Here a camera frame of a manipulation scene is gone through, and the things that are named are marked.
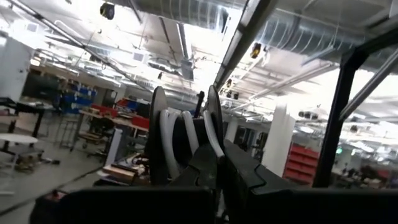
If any blue bin rack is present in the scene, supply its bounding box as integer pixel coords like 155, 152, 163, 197
58, 85, 98, 115

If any white round table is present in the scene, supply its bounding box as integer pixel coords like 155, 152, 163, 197
0, 133, 39, 170

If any black hanging spotlight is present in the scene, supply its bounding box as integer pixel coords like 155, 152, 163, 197
99, 2, 115, 20

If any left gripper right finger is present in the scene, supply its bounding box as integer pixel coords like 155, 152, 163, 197
223, 139, 298, 224

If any wooden workbench with red bins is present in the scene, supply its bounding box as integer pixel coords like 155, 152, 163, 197
73, 98, 150, 153

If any black aluminium rig frame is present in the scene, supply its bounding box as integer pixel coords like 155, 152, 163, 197
214, 0, 398, 189

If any yellow black hanging device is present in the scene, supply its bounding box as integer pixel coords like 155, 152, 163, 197
250, 42, 262, 59

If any black table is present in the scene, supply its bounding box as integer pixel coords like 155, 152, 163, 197
0, 98, 55, 153

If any black cord spool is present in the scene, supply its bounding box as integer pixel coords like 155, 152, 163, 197
147, 85, 225, 187

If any black office chair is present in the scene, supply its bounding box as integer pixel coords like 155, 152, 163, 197
86, 117, 115, 158

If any red bin shelf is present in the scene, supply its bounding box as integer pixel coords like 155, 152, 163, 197
282, 144, 321, 186

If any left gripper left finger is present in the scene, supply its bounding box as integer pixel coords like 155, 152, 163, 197
169, 143, 219, 191

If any white pillar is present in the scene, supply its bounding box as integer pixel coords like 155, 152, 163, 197
262, 105, 296, 178

